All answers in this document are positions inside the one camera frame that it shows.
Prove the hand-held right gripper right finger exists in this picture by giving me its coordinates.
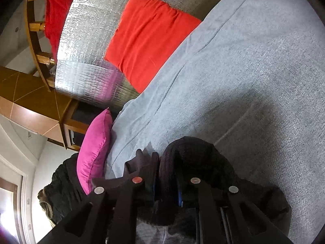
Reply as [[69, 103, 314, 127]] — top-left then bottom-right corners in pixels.
[[177, 176, 292, 244]]

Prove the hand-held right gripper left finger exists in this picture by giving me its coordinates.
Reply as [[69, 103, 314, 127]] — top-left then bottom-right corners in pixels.
[[38, 175, 158, 244]]

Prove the black jacket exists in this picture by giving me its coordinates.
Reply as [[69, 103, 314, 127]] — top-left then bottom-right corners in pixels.
[[105, 136, 292, 244]]

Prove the pink pillow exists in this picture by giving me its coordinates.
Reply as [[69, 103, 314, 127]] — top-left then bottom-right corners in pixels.
[[76, 108, 113, 196]]

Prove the dark fleece cloth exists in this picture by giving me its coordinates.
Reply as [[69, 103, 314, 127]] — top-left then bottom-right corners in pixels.
[[38, 152, 88, 230]]

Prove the grey bed sheet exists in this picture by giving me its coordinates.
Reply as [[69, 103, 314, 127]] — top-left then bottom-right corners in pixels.
[[104, 0, 325, 244]]

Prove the wooden cabinet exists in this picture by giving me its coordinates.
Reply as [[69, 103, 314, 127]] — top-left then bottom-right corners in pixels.
[[0, 66, 95, 150]]

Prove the red pillow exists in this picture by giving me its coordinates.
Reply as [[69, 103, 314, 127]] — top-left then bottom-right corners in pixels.
[[104, 0, 202, 94]]

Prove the silver foil mat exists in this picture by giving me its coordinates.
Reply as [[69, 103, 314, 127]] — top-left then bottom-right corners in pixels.
[[54, 0, 224, 115]]

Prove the wooden headboard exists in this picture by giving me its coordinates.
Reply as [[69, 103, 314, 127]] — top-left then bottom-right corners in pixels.
[[24, 0, 60, 92]]

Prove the red cloth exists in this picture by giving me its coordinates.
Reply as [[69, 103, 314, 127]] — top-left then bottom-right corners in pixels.
[[44, 0, 84, 60]]

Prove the door with white frame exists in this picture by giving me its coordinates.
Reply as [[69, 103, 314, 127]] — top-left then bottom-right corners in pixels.
[[0, 155, 28, 244]]

